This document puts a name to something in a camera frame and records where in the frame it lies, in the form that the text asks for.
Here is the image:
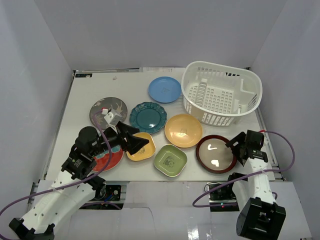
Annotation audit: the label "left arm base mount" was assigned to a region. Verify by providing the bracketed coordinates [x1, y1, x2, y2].
[80, 184, 127, 210]

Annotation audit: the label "paper sheets behind table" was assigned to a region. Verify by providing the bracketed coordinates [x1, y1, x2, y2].
[139, 67, 186, 73]

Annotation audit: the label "black label sticker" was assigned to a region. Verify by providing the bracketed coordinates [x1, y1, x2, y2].
[74, 73, 93, 78]

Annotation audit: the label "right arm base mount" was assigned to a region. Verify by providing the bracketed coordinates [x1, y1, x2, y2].
[208, 186, 240, 213]

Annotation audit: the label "grey reindeer plate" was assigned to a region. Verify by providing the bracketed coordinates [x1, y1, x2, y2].
[89, 97, 128, 130]

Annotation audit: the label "green square panda dish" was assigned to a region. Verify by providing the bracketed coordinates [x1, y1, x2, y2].
[154, 144, 188, 178]

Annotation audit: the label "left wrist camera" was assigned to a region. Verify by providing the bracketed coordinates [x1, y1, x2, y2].
[101, 108, 122, 126]

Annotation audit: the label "dark red rimmed plate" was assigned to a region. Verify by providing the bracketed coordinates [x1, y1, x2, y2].
[195, 134, 237, 174]

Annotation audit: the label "orange round plate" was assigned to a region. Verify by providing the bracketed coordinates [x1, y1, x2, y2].
[164, 114, 203, 148]

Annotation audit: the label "white plastic dish bin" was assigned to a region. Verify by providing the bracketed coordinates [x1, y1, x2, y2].
[181, 61, 263, 127]

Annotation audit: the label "red teal flower plate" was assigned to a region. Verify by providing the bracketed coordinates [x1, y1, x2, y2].
[92, 146, 124, 173]

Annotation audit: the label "yellow square panda dish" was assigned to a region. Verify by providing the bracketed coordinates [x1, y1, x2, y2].
[126, 132, 156, 162]

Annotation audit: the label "light blue round plate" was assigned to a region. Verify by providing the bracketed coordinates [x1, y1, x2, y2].
[148, 76, 182, 104]

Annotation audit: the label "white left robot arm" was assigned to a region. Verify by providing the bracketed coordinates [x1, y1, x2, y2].
[8, 122, 149, 240]

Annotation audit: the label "teal scalloped plate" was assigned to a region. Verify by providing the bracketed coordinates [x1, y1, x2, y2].
[129, 102, 167, 135]

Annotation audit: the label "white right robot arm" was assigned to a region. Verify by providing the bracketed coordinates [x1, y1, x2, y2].
[225, 130, 286, 240]

